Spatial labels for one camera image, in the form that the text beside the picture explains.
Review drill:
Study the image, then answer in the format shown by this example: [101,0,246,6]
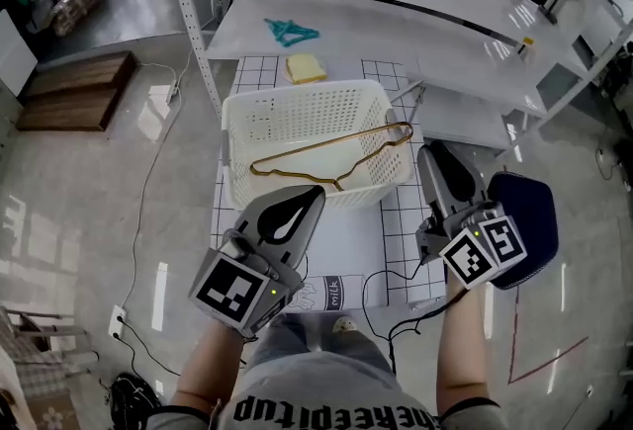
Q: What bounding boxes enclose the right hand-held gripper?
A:
[414,139,528,292]

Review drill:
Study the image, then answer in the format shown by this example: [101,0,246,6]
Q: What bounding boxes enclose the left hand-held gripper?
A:
[186,184,328,339]

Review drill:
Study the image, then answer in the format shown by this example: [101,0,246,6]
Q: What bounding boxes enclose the gold metal clothes hanger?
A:
[249,121,415,193]

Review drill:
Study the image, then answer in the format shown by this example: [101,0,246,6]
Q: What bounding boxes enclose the white plastic laundry basket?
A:
[220,78,416,213]

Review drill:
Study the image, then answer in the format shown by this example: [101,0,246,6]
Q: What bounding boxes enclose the person's right forearm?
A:
[433,281,497,413]

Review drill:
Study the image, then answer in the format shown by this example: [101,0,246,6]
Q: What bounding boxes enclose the person's left forearm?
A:
[169,318,254,415]

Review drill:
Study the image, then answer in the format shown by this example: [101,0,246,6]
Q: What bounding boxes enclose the white grid-pattern mat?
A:
[209,53,449,311]

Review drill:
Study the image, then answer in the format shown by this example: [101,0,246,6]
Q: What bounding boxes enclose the navy blue stool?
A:
[486,172,561,292]

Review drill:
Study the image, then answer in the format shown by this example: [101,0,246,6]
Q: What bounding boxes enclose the person's right white shoe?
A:
[330,315,361,335]

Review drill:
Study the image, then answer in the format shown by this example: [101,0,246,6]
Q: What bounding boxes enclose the person's grey printed t-shirt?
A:
[146,357,511,430]

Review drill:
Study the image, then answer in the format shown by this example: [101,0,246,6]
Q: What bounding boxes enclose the dark wooden step platform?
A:
[14,49,138,133]

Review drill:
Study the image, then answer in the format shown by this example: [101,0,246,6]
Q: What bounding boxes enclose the chair with checked fabric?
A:
[0,303,101,430]

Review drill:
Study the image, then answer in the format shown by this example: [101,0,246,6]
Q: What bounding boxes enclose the stack of wrapped packs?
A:
[47,0,106,38]

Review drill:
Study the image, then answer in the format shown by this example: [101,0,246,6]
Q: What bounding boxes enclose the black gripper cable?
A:
[361,268,467,376]

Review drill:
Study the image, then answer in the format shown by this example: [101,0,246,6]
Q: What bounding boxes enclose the white power strip with cable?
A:
[116,46,197,315]

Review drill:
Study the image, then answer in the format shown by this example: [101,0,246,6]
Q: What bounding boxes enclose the black bag with cables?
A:
[107,371,165,430]

